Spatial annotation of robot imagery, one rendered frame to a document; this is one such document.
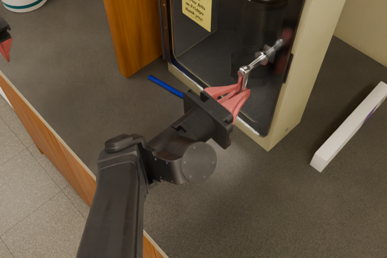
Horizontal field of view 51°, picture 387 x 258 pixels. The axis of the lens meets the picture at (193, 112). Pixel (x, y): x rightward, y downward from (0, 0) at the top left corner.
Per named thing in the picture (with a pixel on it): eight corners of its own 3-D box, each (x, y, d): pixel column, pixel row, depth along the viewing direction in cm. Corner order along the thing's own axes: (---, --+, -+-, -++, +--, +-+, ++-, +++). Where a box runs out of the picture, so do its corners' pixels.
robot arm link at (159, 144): (133, 145, 64) (151, 173, 66) (152, 153, 58) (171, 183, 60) (167, 120, 67) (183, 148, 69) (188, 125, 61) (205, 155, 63)
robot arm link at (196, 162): (99, 141, 60) (116, 194, 62) (129, 156, 50) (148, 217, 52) (169, 115, 65) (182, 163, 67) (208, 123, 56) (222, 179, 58)
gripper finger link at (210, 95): (234, 65, 69) (193, 95, 66) (265, 89, 66) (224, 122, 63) (231, 90, 75) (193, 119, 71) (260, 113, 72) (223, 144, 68)
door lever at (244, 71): (261, 93, 74) (250, 84, 75) (269, 56, 66) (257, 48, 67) (241, 109, 71) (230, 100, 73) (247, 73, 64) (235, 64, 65)
